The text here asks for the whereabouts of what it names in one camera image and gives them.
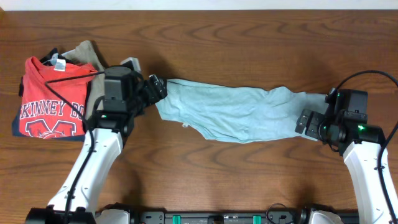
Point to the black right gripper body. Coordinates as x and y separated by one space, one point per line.
311 123

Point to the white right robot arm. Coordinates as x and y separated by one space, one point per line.
362 147

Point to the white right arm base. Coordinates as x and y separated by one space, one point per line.
315 216

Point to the navy folded garment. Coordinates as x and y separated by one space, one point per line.
46 59

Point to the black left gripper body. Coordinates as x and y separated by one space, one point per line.
153 90

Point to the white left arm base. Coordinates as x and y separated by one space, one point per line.
114 214

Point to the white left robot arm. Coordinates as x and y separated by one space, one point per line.
77 199

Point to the red printed t-shirt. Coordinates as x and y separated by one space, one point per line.
73 91

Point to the light blue t-shirt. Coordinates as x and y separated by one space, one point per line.
237 114

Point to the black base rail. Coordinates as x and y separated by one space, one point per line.
221 218

